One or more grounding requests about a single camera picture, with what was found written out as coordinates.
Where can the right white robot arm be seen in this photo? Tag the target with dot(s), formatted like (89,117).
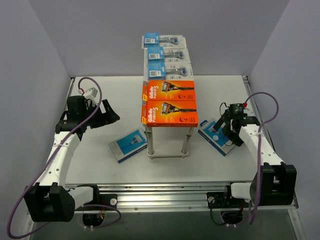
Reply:
(274,182)

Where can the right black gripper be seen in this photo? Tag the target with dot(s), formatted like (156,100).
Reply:
(225,127)

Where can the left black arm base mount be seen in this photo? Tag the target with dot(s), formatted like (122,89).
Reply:
(109,199)

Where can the Gillette SkinGuard blister pack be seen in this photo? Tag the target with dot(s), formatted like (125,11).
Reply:
(160,54)

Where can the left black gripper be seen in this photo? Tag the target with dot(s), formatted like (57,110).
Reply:
(98,115)

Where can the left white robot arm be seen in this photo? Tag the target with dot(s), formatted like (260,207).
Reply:
(48,200)

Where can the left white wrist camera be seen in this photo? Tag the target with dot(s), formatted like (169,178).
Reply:
(89,94)

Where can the orange Fusion5 razor box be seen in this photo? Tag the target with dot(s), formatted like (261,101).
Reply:
(169,113)
(168,90)

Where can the white two-tier shelf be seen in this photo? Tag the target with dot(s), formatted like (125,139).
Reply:
(168,142)

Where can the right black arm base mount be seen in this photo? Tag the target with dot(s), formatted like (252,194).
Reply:
(223,200)

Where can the clear blue-card razor blister pack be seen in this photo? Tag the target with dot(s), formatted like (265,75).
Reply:
(176,71)

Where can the aluminium mounting rail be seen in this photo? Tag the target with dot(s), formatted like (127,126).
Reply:
(153,197)

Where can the blue Harry's box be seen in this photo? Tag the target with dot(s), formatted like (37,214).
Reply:
(216,139)
(128,145)

